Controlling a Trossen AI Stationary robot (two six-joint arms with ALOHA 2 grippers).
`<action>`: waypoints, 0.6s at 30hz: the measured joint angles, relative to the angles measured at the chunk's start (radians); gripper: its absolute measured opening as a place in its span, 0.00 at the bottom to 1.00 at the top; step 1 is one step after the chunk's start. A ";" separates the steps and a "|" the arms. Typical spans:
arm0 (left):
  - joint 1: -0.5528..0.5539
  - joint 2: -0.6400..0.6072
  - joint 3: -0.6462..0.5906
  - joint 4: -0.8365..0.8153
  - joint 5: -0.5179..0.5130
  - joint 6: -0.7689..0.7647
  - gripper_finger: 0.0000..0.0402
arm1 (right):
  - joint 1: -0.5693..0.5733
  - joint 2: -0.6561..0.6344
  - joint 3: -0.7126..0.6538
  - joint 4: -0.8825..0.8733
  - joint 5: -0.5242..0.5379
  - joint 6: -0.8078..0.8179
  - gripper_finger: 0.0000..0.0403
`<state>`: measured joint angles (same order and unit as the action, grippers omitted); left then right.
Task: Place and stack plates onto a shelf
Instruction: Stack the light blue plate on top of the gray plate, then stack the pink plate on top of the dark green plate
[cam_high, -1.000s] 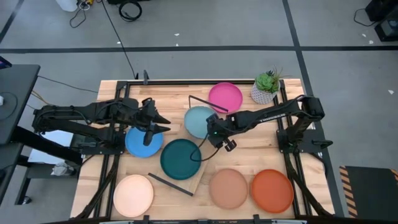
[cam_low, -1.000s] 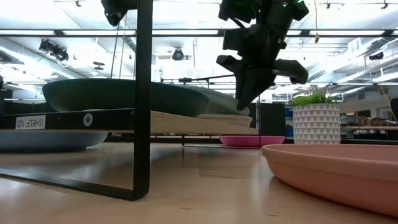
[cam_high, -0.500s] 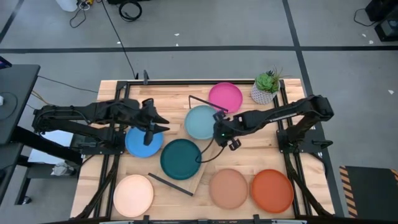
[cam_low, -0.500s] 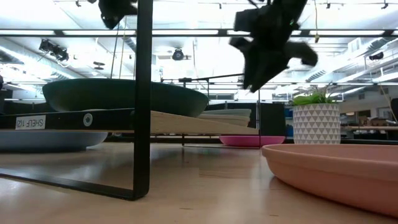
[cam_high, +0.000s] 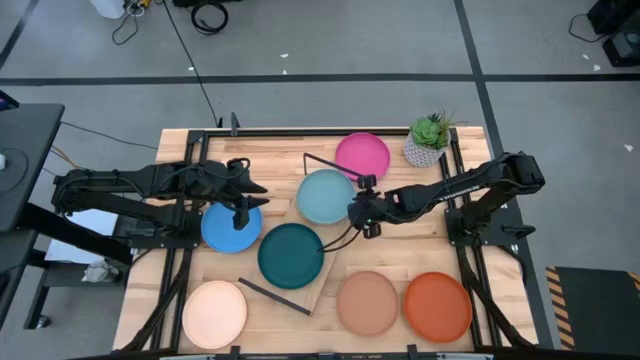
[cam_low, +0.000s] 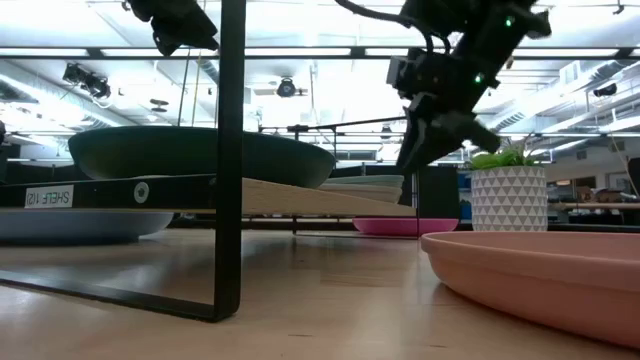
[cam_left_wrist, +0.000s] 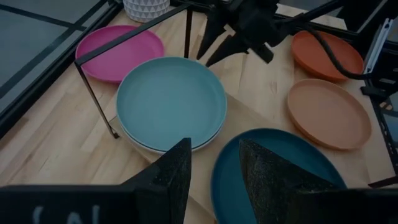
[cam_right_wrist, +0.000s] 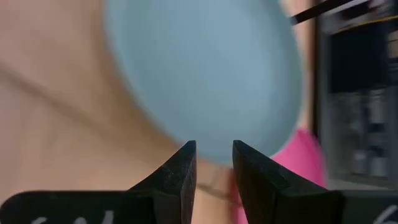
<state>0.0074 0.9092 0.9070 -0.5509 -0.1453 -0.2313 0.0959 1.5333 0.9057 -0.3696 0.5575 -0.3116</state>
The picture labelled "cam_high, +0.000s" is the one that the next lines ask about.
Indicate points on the wooden shelf with black frame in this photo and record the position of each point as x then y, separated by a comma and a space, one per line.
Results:
310, 291

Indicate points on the blue plate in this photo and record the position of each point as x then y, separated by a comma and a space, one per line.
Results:
220, 235

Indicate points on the hazard-striped black mat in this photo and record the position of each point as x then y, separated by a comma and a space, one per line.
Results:
595, 310

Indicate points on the crumpled grey bag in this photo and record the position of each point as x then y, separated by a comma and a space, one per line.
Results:
100, 271

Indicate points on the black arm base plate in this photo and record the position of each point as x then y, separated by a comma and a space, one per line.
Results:
500, 236
150, 241

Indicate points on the tan plate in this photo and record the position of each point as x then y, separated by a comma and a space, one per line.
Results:
367, 303

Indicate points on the black side desk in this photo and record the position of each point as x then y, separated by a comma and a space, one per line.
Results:
30, 150

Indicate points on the white paper sheet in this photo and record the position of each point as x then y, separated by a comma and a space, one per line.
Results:
75, 245

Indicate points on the white triangle-patterned plant pot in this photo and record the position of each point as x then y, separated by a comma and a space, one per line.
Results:
420, 156

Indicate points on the black equipment box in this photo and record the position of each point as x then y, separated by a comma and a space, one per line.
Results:
620, 30

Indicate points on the light teal plate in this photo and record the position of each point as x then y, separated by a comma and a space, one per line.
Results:
322, 196

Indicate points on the pink plate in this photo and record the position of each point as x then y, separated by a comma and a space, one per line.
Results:
362, 156

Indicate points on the orange plate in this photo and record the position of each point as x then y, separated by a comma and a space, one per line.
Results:
437, 306

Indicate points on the green succulent plant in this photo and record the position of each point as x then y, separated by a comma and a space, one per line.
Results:
427, 131

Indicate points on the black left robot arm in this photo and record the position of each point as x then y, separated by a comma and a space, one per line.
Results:
125, 180

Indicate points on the dark teal plate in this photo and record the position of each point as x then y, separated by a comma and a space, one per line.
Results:
290, 257

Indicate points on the black rig frame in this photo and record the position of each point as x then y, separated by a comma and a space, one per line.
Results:
300, 132

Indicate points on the cream plate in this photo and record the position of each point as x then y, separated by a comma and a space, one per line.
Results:
214, 314

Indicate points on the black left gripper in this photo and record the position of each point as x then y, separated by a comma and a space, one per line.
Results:
215, 182

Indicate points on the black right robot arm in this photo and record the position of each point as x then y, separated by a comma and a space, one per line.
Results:
450, 187

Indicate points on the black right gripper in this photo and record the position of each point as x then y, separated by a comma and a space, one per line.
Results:
382, 206

